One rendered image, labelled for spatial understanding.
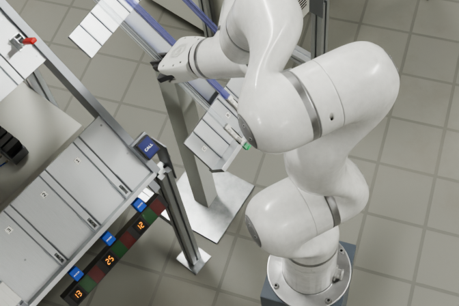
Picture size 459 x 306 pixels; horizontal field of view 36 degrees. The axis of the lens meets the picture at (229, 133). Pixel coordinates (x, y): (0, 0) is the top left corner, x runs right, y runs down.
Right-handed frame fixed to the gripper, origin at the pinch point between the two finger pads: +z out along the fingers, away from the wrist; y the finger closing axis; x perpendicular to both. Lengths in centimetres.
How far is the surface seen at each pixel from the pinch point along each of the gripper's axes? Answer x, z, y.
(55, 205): 10.5, 20.8, 35.0
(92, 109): 2.5, 20.6, 12.1
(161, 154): 24.0, 19.3, 7.8
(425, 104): 105, 27, -83
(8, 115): 1, 63, 16
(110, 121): 6.9, 18.0, 12.0
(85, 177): 11.6, 19.7, 25.6
